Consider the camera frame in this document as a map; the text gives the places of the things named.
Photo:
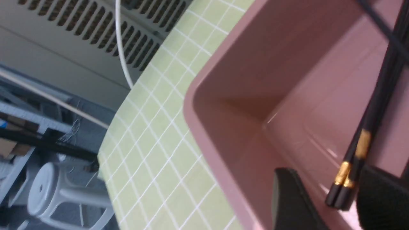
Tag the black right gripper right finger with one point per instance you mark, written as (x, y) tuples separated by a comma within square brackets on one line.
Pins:
[(382, 200)]

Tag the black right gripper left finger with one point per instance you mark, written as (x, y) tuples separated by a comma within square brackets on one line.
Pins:
[(292, 207)]

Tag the black chopstick in bin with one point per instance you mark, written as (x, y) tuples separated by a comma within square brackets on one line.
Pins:
[(389, 75), (400, 29), (383, 27)]

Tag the black chopstick in bin leftmost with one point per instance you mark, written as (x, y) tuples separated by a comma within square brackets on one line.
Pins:
[(400, 29)]

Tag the pink plastic bin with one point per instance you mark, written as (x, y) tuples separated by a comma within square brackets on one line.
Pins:
[(286, 88)]

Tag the green checkered tablecloth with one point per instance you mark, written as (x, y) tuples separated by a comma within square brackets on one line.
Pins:
[(156, 175)]

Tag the white plastic stool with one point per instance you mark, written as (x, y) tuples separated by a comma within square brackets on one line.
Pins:
[(51, 187)]

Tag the grey perforated metal cabinet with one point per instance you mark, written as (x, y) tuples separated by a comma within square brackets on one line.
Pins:
[(70, 45)]

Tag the black metal bar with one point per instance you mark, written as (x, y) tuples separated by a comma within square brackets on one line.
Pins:
[(55, 146)]

